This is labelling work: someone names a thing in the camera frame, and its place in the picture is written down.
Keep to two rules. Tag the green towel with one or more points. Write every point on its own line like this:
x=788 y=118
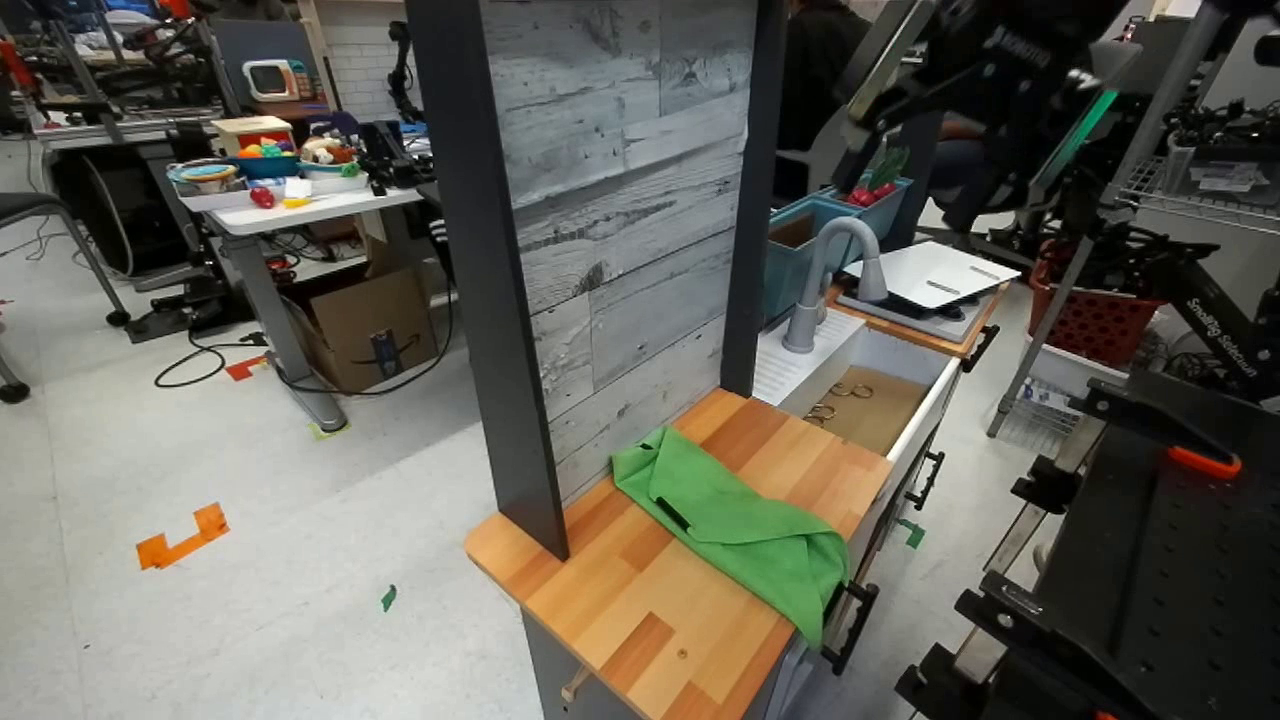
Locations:
x=735 y=520

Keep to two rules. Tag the red toy fruit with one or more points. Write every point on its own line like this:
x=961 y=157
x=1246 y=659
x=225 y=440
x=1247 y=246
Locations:
x=262 y=197

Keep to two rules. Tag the blue bowl of toys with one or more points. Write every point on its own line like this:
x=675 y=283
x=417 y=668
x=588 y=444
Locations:
x=265 y=160

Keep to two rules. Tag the person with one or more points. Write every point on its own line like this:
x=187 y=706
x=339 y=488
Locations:
x=825 y=70

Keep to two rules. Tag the white toy sink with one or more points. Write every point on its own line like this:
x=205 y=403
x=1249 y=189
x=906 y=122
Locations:
x=880 y=405

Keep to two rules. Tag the orange floor tape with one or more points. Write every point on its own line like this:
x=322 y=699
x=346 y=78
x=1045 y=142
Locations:
x=185 y=540

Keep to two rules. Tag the red plastic basket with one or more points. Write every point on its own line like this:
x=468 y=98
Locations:
x=1090 y=320

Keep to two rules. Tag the white height adjustable desk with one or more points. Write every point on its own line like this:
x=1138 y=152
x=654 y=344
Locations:
x=270 y=300

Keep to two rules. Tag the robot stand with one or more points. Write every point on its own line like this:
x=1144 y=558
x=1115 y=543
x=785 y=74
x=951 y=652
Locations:
x=1160 y=580

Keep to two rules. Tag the cluttered workbench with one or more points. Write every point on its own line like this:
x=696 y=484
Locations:
x=110 y=80

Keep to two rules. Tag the white bowl of toys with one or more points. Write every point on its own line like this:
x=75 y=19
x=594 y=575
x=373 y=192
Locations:
x=330 y=160

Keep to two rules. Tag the wooden box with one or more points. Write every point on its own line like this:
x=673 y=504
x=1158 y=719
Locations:
x=250 y=132

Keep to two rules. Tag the white plastic bin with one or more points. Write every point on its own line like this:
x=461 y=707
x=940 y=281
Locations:
x=1075 y=368

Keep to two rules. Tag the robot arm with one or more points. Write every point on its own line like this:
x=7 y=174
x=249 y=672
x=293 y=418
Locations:
x=990 y=70

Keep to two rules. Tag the heap of toy vegetables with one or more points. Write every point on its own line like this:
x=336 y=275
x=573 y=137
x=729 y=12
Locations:
x=872 y=185

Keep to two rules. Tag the teal plastic bin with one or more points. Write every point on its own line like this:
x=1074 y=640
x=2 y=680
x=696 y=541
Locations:
x=890 y=215
x=790 y=265

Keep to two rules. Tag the grey toy tap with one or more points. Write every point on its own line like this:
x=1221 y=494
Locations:
x=832 y=250

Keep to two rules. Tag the black toy stove top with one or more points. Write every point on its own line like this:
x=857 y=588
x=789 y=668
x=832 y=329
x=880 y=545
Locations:
x=915 y=312

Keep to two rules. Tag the wooden knob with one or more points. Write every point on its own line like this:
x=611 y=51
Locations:
x=575 y=686

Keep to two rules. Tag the green floor tape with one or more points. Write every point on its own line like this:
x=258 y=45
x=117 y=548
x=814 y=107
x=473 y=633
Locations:
x=388 y=598

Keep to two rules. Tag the toy microwave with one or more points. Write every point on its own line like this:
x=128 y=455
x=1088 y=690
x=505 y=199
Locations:
x=275 y=80

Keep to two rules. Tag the toy kitchen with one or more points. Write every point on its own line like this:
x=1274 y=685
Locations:
x=640 y=250

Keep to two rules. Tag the cardboard box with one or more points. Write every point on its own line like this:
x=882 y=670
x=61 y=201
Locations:
x=365 y=325

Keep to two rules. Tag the white board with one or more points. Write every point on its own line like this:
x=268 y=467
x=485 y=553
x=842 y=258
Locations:
x=930 y=272

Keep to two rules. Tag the black folded tripod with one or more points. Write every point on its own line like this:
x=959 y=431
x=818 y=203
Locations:
x=1215 y=325

